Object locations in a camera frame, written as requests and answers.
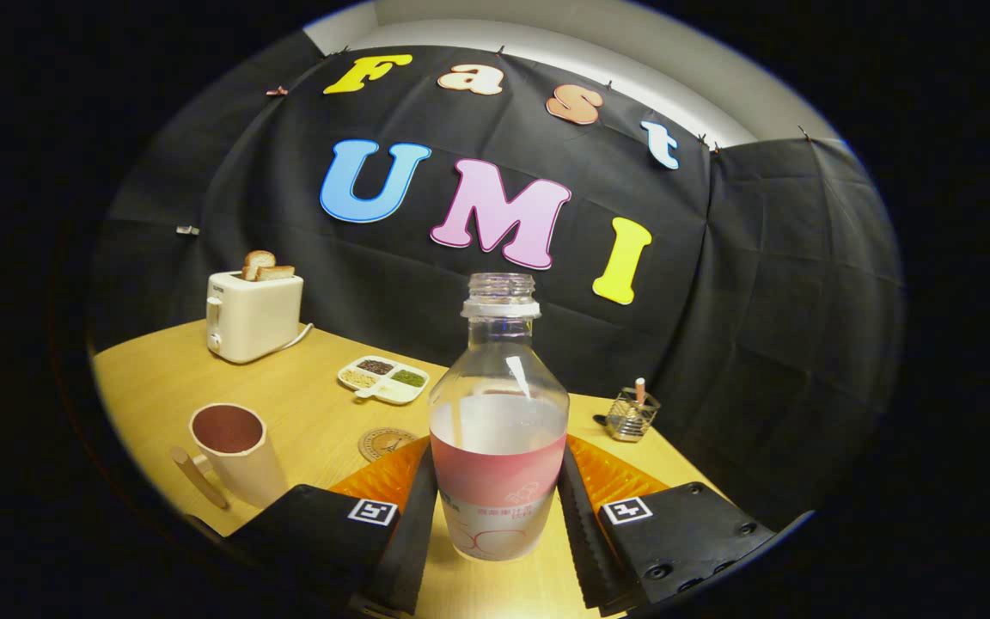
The black backdrop cloth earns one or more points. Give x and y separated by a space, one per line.
761 301

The clear juice bottle pink label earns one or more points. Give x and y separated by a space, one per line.
499 464

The wooden table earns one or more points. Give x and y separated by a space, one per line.
314 421

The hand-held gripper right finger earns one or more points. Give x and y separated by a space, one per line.
585 550

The white divided seed dish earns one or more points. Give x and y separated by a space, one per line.
385 394

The round wooden coaster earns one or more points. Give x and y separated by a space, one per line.
388 445

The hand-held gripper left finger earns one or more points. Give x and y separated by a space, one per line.
409 550

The cream toaster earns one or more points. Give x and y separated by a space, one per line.
259 318

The toast slice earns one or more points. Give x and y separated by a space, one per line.
256 262
278 272

